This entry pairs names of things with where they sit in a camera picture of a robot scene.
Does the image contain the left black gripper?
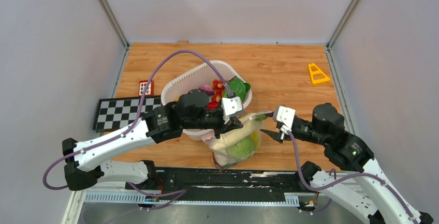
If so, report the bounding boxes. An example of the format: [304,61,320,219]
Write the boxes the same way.
[183,107,244,140]

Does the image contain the long white toy radish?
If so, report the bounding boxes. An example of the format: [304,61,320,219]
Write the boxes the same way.
[209,118,263,151]

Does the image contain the yellow toy cabbage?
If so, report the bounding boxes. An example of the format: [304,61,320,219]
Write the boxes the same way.
[250,130,262,150]

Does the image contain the clear pink zip bag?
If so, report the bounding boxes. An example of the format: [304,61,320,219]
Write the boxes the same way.
[201,110,272,170]

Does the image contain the green toy cabbage head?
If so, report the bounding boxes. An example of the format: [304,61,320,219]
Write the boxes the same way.
[226,136,259,160]

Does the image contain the white plastic basket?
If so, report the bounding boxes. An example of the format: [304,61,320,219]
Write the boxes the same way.
[161,60,253,141]

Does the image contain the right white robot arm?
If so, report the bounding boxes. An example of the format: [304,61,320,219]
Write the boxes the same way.
[263,103,434,223]

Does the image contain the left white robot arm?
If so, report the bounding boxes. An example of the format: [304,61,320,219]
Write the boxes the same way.
[62,90,244,191]

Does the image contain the long red toy pepper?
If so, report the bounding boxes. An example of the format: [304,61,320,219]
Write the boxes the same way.
[207,102,221,110]

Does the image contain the green toy bok choy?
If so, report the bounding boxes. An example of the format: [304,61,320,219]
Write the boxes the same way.
[227,77,251,102]

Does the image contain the red toy strawberries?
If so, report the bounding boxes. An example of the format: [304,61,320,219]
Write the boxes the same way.
[211,79,225,102]

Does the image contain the purple toy onion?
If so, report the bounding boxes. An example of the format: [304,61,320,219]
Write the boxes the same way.
[199,84,214,96]

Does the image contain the red white grid block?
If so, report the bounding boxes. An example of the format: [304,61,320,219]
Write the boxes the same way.
[138,80,154,96]

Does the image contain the black white checkerboard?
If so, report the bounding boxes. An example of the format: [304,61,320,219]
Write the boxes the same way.
[92,95,164,133]

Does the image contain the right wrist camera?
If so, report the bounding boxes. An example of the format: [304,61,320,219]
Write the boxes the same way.
[273,105,296,128]

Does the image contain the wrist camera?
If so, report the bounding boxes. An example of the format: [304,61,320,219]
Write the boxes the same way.
[221,96,244,122]
[273,105,296,128]

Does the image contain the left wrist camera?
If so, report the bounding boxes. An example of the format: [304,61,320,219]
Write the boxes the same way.
[221,96,244,122]

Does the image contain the yellow plastic triangle frame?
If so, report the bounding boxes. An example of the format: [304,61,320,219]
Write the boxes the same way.
[308,63,331,86]

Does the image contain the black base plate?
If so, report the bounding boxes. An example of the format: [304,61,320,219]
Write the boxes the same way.
[136,167,317,203]

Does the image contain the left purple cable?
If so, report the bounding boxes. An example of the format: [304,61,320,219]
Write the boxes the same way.
[42,49,236,191]

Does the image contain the white slotted cable duct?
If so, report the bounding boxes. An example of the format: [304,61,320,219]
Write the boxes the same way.
[83,191,300,207]

